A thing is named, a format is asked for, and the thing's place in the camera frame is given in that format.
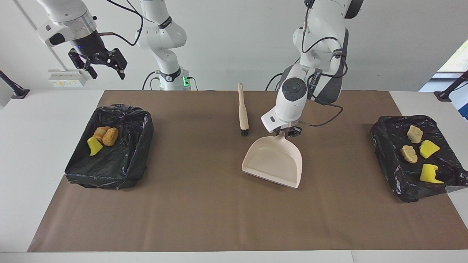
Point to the orange striped croissant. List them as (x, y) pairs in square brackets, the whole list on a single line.
[(99, 132), (409, 153)]

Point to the brown paper table mat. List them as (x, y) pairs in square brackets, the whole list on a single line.
[(234, 219)]

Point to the blue panel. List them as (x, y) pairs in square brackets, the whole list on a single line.
[(463, 104)]

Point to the white wall socket box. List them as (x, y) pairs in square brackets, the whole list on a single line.
[(65, 78)]

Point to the yellow sponge chunk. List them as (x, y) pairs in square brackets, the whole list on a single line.
[(430, 174)]

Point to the bin lined with black bag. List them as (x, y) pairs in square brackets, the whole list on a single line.
[(120, 160), (398, 175)]

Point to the brown bread roll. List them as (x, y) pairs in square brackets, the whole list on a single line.
[(110, 137)]

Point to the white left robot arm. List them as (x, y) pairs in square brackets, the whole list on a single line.
[(292, 98)]

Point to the black camera stand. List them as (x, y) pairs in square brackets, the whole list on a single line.
[(12, 87), (451, 87)]

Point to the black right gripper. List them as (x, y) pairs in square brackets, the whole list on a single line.
[(91, 45)]

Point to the pink plastic dustpan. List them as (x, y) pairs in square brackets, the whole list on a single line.
[(274, 160)]

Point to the bright window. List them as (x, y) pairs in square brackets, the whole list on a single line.
[(457, 58)]

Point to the small yellow green sponge piece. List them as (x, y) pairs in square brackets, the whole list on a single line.
[(428, 148)]

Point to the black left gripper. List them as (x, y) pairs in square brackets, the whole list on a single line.
[(286, 130)]

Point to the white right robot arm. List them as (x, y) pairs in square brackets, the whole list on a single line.
[(161, 36)]

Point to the yellow green sponge wedge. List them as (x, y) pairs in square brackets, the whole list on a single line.
[(94, 146)]

